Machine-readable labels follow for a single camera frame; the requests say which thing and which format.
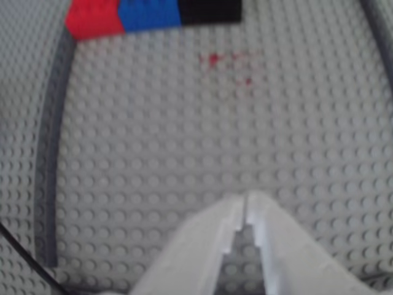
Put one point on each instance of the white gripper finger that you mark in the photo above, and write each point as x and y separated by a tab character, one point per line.
184	264
294	261

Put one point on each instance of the blue lego cube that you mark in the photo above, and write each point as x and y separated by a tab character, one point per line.
149	13

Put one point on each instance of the black lego cube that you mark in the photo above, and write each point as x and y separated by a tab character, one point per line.
210	10

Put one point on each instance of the red lego cube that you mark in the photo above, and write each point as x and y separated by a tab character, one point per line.
92	18

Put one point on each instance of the grey studded lego baseplate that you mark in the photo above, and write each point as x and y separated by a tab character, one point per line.
184	129

